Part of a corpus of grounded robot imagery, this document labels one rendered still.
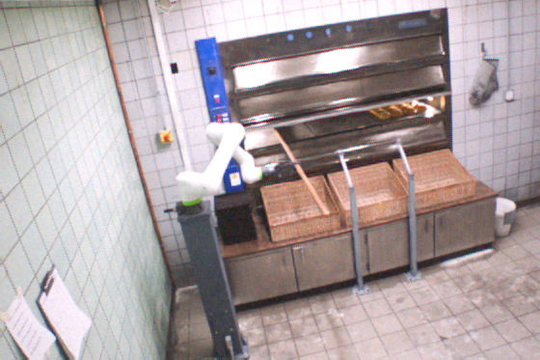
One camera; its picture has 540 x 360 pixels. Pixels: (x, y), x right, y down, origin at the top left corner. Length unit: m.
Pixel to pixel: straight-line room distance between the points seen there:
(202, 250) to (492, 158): 2.93
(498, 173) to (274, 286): 2.45
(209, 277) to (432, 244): 1.92
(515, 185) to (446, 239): 1.21
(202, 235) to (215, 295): 0.48
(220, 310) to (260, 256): 0.60
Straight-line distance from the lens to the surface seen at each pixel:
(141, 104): 3.65
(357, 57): 3.77
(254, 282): 3.67
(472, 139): 4.44
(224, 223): 3.54
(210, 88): 3.56
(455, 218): 3.98
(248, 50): 3.58
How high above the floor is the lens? 2.42
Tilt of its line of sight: 20 degrees down
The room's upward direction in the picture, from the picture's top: 9 degrees counter-clockwise
